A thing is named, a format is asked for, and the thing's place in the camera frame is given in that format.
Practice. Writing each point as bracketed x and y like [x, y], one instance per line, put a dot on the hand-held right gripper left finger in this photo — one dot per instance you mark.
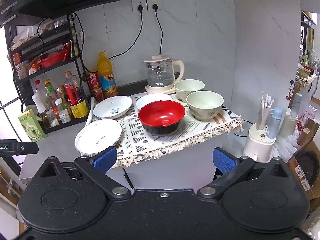
[105, 159]

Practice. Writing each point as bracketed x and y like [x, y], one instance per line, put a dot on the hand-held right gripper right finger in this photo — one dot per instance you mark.
[223, 161]

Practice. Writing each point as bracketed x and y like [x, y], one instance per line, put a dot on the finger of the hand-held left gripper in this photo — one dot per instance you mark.
[27, 148]

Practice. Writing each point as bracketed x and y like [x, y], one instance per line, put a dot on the white plate dark rim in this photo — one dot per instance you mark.
[95, 132]

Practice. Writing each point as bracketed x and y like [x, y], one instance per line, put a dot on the deep white plate blue print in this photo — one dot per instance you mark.
[110, 105]

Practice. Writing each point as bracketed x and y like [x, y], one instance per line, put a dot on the pale green bowl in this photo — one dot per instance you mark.
[188, 87]
[205, 102]

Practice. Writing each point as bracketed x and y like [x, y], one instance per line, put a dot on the red and black bowl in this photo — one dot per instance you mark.
[161, 115]

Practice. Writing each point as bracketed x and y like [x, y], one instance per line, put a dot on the basket with bowls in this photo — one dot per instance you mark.
[306, 76]

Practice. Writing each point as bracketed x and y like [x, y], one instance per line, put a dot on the green carton box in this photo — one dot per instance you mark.
[30, 125]

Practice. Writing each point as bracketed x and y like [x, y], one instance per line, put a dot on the small clear glass jar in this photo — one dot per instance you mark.
[52, 120]

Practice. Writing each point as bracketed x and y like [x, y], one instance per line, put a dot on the white bottle warmer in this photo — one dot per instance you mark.
[258, 145]

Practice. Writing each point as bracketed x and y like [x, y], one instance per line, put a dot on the patterned fringed cloth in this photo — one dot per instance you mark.
[135, 135]

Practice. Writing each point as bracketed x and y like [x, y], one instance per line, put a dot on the white capped seasoning jar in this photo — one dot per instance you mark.
[64, 116]

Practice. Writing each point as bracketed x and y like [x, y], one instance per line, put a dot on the oil bottle white label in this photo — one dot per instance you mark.
[38, 100]

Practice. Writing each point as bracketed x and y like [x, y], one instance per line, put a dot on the sauce bottle red label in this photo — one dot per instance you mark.
[51, 95]

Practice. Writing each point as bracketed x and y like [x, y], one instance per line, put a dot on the blue baby bottle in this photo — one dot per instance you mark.
[274, 125]
[296, 107]

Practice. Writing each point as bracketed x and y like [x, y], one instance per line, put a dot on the bundle of white straws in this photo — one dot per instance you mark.
[265, 112]

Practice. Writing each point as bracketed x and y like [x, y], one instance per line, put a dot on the red drink can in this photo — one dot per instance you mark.
[92, 80]
[98, 94]

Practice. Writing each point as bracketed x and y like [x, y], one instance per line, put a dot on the cream round appliance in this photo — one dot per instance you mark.
[287, 127]

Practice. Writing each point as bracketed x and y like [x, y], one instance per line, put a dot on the small white plate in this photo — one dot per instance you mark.
[152, 98]

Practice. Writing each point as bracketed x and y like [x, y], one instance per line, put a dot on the cardboard box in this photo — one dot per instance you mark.
[300, 180]

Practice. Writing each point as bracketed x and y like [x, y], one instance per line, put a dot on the black round lid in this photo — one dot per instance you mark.
[306, 166]

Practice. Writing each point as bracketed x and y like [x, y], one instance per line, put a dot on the cream kettle base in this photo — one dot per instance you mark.
[155, 90]

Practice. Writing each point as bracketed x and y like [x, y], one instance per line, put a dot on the black metal kitchen rack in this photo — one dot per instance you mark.
[57, 63]

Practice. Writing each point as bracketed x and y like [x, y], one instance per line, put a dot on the orange juice bottle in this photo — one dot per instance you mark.
[106, 67]

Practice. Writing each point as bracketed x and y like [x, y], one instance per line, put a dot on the red plastic bag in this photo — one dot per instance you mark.
[53, 58]

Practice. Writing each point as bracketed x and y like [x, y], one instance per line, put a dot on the glass measuring jug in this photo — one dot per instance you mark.
[160, 76]

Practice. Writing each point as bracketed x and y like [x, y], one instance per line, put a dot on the black range hood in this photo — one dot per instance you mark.
[62, 0]

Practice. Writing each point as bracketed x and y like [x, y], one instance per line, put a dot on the white wall outlet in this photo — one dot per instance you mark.
[151, 2]
[136, 3]

